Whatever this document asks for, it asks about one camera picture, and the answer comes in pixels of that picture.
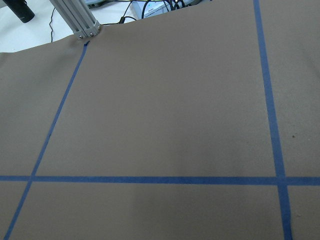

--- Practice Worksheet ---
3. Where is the white power strip box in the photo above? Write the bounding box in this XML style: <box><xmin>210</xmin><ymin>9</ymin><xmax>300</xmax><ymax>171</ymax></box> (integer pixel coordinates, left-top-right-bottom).
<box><xmin>132</xmin><ymin>0</ymin><xmax>192</xmax><ymax>19</ymax></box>

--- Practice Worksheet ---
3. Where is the black water bottle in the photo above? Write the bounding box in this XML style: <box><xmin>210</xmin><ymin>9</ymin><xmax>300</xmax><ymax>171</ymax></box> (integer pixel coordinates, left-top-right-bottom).
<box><xmin>3</xmin><ymin>0</ymin><xmax>35</xmax><ymax>23</ymax></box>

